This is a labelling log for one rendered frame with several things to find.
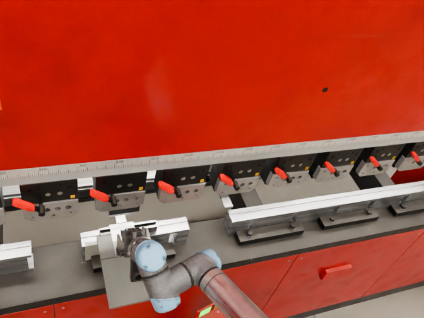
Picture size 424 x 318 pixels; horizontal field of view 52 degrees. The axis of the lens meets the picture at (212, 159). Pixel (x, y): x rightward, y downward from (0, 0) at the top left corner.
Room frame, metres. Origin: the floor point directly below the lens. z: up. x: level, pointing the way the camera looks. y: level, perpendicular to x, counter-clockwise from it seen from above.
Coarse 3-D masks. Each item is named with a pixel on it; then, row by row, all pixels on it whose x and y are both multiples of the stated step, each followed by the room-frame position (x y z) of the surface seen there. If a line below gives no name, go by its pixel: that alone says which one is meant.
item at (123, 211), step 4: (128, 208) 0.85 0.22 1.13; (132, 208) 0.86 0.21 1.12; (136, 208) 0.87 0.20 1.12; (112, 212) 0.83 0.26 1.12; (116, 212) 0.83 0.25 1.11; (120, 212) 0.84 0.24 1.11; (124, 212) 0.85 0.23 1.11; (128, 212) 0.85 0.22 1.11; (132, 212) 0.87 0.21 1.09; (136, 212) 0.88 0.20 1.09
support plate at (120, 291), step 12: (108, 240) 0.79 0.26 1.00; (108, 252) 0.75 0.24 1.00; (108, 264) 0.71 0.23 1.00; (120, 264) 0.72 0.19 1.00; (108, 276) 0.67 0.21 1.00; (120, 276) 0.68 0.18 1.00; (108, 288) 0.63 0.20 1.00; (120, 288) 0.64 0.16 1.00; (132, 288) 0.65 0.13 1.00; (144, 288) 0.66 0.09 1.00; (108, 300) 0.59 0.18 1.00; (120, 300) 0.60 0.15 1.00; (132, 300) 0.61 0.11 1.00; (144, 300) 0.62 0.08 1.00
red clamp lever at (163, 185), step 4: (160, 184) 0.83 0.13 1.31; (164, 184) 0.84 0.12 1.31; (168, 184) 0.86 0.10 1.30; (160, 188) 0.83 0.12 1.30; (164, 188) 0.83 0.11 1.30; (168, 188) 0.84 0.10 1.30; (172, 188) 0.86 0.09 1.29; (176, 188) 0.88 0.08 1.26; (168, 192) 0.85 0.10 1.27; (172, 192) 0.85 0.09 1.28; (176, 192) 0.86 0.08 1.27; (180, 192) 0.87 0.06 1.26; (176, 196) 0.85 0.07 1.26; (180, 196) 0.86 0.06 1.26
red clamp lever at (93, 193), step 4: (92, 192) 0.73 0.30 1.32; (96, 192) 0.74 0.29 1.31; (100, 192) 0.75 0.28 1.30; (92, 196) 0.73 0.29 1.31; (96, 196) 0.73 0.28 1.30; (100, 196) 0.74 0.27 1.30; (104, 196) 0.75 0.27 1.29; (112, 196) 0.78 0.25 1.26; (100, 200) 0.74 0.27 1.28; (104, 200) 0.74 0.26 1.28; (108, 200) 0.75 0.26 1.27; (112, 200) 0.76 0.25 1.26; (116, 200) 0.77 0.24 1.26; (112, 204) 0.75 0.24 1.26; (116, 204) 0.76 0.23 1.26
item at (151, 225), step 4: (152, 220) 0.92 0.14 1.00; (136, 224) 0.89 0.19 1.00; (140, 224) 0.89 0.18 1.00; (144, 224) 0.90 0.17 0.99; (148, 224) 0.91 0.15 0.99; (152, 224) 0.92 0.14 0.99; (100, 228) 0.83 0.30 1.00; (104, 228) 0.83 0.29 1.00; (108, 228) 0.84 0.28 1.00; (148, 228) 0.89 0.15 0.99; (152, 228) 0.90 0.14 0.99; (156, 228) 0.91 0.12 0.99; (100, 232) 0.82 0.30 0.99; (104, 232) 0.83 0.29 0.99
